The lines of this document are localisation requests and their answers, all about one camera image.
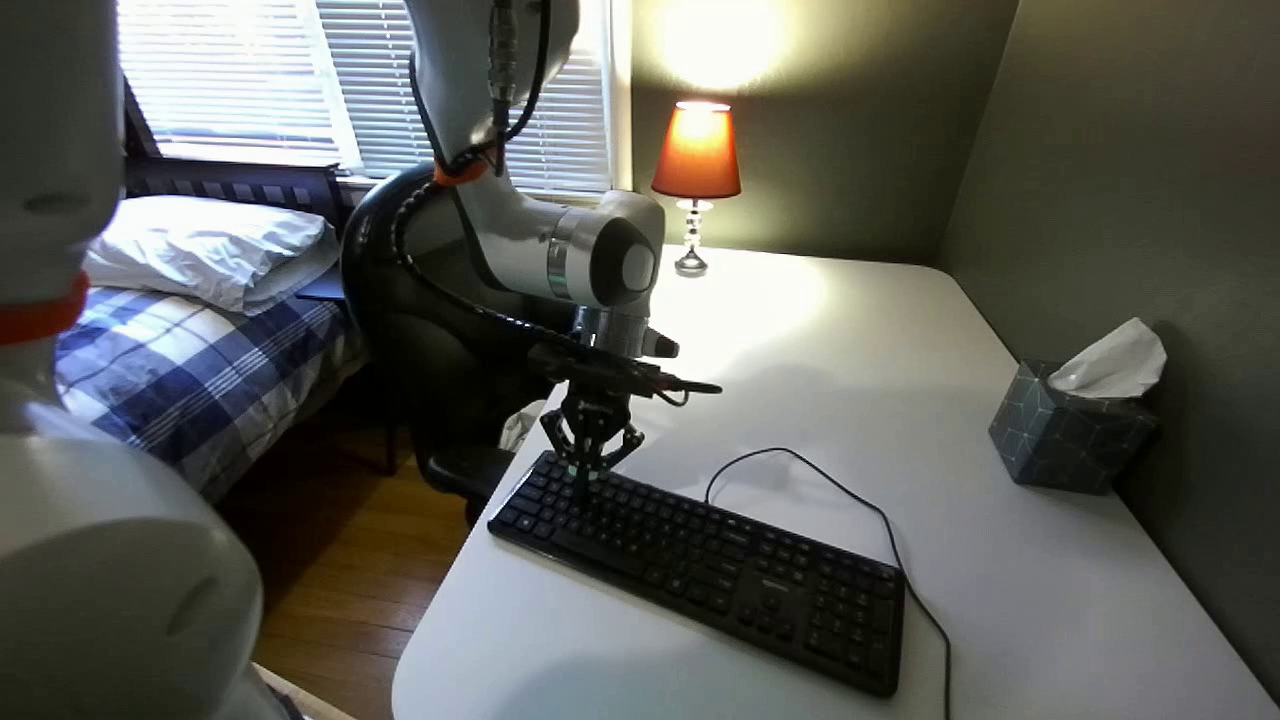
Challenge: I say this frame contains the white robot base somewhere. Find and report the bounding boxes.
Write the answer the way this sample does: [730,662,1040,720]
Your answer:
[0,0,305,720]

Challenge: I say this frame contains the teal tissue box left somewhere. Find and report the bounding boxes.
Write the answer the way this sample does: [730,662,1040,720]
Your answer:
[990,320,1169,490]

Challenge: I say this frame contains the blue plaid bed cover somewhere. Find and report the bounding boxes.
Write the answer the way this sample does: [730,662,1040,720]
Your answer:
[57,288,365,498]

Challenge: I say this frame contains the white folding table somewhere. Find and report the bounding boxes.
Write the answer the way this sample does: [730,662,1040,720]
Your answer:
[392,248,1280,720]

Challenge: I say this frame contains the white pillow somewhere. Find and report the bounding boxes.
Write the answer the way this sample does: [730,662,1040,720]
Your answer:
[86,195,342,317]

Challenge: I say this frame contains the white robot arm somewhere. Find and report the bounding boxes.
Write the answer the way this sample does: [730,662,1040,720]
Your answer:
[343,0,687,477]

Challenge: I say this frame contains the black office chair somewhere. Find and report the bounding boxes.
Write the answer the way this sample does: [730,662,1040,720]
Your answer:
[343,163,572,516]

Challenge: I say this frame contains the black keyboard cable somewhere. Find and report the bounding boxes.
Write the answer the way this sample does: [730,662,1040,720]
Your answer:
[701,445,961,720]

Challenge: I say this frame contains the orange shade table lamp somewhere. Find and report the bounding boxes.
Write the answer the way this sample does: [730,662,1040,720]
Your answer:
[654,101,741,274]

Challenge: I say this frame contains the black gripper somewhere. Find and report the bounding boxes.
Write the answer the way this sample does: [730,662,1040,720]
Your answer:
[540,388,645,468]

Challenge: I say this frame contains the black computer keyboard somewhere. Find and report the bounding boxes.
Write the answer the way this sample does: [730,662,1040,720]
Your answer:
[487,453,905,694]

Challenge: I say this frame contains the white window blinds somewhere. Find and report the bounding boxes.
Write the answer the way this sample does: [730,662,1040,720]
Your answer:
[117,0,616,195]

